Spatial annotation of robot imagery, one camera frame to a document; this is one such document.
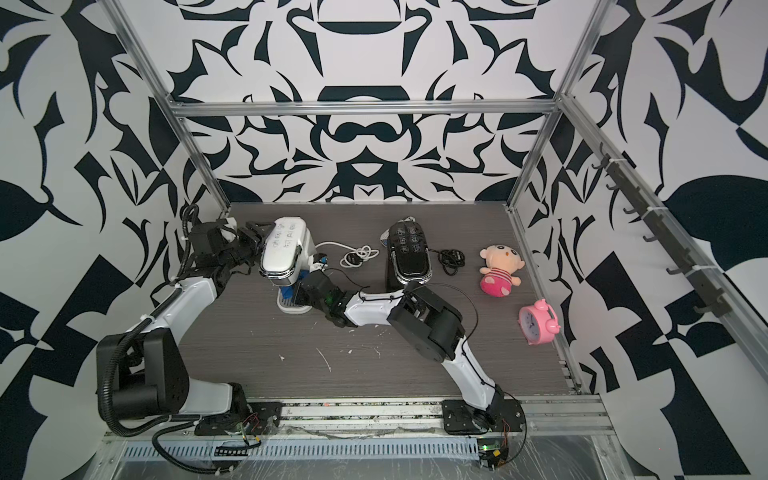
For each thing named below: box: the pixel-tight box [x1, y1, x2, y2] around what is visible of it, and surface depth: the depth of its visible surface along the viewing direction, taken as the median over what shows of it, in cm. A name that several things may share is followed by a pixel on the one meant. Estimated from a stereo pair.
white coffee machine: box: [259, 217, 317, 315], surface depth 82 cm
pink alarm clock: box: [518, 299, 562, 346], surface depth 83 cm
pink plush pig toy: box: [479, 244, 526, 297], surface depth 98 cm
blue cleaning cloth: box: [280, 286, 295, 301], surface depth 89 cm
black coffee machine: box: [387, 220, 433, 292], surface depth 79 cm
